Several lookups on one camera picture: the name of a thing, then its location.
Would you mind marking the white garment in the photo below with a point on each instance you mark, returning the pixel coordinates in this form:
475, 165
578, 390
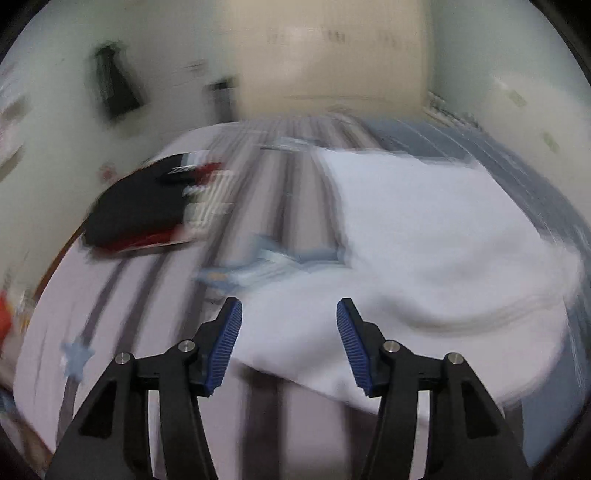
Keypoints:
415, 230

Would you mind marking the red object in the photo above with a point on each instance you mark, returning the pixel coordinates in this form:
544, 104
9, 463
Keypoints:
4, 323

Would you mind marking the black hanging bag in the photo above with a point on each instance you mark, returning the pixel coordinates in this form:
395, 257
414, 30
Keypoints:
115, 87

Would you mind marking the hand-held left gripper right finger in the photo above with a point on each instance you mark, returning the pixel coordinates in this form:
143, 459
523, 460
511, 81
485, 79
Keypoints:
353, 341

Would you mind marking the pink striped bed sheet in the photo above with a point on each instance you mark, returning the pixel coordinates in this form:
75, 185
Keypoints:
138, 300

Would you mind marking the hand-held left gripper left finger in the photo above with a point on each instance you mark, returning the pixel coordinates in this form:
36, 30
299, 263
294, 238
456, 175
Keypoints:
225, 341

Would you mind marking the black and red garment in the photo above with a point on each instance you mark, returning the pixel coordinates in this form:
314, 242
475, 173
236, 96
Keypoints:
134, 207

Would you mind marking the dark grey box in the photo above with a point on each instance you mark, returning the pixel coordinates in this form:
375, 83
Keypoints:
224, 97

